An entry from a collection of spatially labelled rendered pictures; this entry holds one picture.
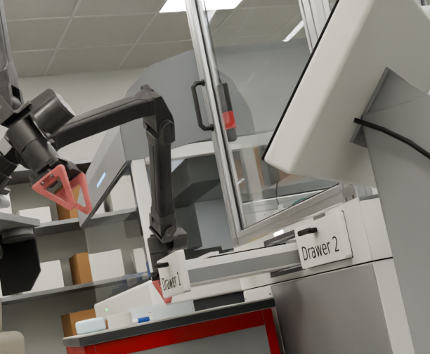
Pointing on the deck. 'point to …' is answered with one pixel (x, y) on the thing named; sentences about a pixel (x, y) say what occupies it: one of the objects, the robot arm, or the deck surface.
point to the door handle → (199, 106)
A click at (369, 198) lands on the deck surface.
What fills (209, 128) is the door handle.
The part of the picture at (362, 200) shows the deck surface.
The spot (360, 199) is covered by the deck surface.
